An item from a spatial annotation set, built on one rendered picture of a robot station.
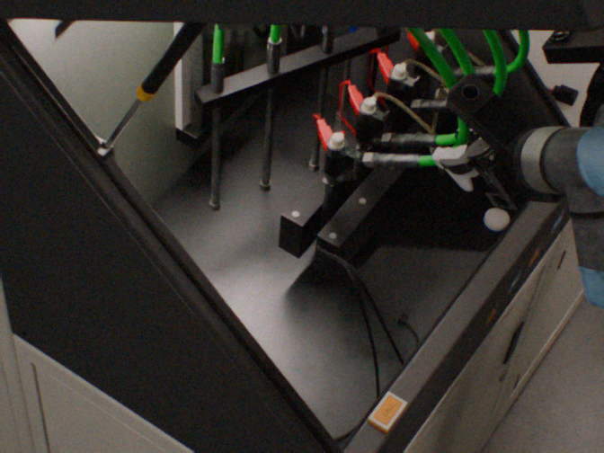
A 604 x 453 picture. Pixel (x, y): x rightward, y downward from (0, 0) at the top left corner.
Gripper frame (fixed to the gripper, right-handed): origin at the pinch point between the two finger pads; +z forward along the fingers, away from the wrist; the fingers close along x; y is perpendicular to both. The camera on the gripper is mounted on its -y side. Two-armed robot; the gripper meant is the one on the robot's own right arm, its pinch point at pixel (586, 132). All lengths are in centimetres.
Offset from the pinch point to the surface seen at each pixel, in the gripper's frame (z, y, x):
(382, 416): 27.5, -5.1, -35.3
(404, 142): 13.1, -22.3, -4.8
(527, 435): 124, 2, 31
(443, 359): 28.9, -3.3, -22.1
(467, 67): -5.4, -15.9, -4.5
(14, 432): 80, -65, -47
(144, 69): 10, -57, -18
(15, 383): 60, -62, -47
